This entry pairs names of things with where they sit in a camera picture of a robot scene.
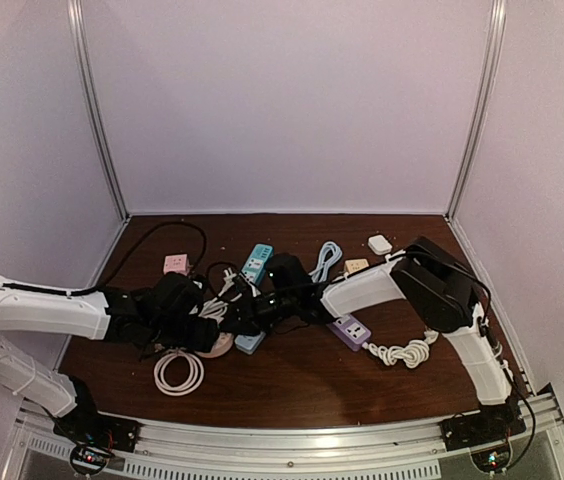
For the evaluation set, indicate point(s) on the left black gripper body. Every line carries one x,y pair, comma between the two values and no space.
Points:
169,334

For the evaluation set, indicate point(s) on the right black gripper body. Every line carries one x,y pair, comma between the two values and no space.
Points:
260,318

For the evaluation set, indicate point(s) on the pink round power strip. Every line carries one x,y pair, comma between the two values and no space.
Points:
222,346

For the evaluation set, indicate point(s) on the teal power strip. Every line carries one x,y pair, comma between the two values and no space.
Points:
253,269

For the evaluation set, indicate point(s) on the pink cube socket adapter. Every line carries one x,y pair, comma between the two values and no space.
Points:
177,263

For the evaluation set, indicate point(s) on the beige cube socket adapter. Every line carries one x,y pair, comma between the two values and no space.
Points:
352,266

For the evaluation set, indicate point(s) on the white square socket adapter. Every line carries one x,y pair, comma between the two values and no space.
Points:
379,245

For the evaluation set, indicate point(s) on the light blue power strip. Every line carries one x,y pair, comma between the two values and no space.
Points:
249,344

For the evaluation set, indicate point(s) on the purple usb power strip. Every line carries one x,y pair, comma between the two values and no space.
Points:
350,331

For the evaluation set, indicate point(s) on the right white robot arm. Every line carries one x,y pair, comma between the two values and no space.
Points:
449,300

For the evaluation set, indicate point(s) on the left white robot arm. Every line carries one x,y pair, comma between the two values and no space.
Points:
102,313

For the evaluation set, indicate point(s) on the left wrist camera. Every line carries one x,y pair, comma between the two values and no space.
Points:
175,295

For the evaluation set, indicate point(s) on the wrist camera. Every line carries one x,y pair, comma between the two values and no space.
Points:
175,295
286,271

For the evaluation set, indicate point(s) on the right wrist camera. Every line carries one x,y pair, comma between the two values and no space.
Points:
286,271

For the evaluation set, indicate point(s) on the aluminium front rail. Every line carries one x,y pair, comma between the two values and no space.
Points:
403,450

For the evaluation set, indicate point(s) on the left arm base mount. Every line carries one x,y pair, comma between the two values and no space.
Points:
88,427

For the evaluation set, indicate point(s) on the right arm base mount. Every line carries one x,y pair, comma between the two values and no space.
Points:
481,427

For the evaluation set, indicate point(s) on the left aluminium frame post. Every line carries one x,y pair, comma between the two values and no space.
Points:
79,35

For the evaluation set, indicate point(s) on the aluminium frame post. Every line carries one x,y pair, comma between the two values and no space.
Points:
79,35
490,65

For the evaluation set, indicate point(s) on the right aluminium frame post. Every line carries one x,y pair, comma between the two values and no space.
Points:
490,65

